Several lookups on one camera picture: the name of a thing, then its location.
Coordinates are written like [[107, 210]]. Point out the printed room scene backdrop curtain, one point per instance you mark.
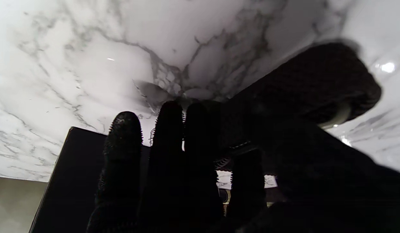
[[12, 204]]

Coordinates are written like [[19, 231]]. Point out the black woven belt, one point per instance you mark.
[[303, 87]]

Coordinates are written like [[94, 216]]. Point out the black square storage box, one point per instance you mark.
[[70, 181]]

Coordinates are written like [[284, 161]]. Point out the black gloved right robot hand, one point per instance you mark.
[[316, 181]]

